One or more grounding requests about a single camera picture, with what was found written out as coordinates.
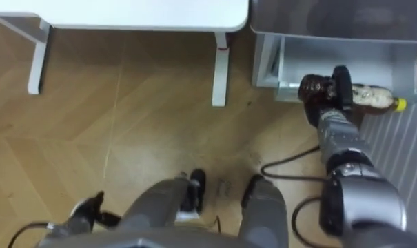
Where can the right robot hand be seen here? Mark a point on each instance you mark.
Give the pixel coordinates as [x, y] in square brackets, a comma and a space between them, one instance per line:
[342, 86]

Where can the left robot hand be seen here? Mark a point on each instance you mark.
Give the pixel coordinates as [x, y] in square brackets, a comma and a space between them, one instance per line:
[87, 213]

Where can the brown bottle with yellow cap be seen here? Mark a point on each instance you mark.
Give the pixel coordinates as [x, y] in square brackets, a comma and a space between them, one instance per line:
[371, 98]

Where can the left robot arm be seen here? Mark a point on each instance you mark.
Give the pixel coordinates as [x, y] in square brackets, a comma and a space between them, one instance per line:
[58, 231]

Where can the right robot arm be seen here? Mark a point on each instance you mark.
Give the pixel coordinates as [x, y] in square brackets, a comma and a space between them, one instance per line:
[359, 193]

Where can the robot body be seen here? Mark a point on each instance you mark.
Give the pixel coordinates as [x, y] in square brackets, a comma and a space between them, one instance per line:
[142, 241]

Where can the grey ribbed fridge door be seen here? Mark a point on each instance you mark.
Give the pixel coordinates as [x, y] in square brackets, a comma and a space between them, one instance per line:
[401, 151]

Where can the white desk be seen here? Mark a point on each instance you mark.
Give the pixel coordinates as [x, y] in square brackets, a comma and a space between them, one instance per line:
[132, 13]

